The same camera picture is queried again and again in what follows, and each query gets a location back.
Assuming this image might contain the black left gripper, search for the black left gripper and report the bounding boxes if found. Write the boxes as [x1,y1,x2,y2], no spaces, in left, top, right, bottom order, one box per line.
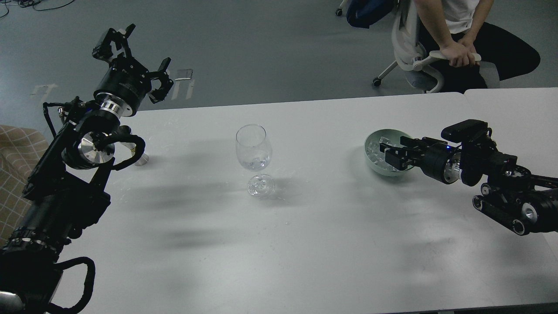
[92,24,174,117]

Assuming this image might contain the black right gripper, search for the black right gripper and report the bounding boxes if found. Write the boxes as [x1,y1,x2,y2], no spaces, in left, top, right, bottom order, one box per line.
[379,137,462,184]

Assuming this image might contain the steel double jigger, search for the steel double jigger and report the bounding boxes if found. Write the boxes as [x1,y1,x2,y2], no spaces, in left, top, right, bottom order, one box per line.
[118,126,150,167]

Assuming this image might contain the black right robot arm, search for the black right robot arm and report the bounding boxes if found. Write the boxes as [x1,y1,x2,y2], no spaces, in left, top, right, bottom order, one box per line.
[379,133,558,236]

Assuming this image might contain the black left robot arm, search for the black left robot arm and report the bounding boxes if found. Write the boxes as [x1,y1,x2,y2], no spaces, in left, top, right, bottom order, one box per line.
[1,24,174,314]

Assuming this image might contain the pile of ice cubes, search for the pile of ice cubes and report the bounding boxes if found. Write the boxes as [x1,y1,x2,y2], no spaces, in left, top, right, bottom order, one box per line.
[365,135,398,174]

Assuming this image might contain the clear wine glass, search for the clear wine glass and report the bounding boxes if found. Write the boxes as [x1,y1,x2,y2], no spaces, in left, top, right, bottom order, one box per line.
[235,124,275,199]

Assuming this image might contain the green ceramic bowl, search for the green ceramic bowl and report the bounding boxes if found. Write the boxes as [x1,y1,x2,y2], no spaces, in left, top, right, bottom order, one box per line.
[364,129,412,177]

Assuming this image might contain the white office chair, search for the white office chair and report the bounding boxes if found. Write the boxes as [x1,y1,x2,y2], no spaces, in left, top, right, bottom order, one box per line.
[371,0,500,93]

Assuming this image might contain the seated person white shirt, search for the seated person white shirt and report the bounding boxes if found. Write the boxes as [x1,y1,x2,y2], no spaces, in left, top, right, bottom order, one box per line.
[413,0,541,94]

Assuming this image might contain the beige checkered sofa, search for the beige checkered sofa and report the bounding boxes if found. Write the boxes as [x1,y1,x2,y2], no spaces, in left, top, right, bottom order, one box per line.
[0,125,48,245]

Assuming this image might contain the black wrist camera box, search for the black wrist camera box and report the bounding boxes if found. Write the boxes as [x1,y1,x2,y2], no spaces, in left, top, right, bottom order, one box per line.
[441,119,488,143]

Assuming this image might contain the black floor cables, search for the black floor cables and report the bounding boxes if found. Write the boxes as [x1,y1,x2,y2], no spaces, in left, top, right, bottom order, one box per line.
[0,0,77,19]

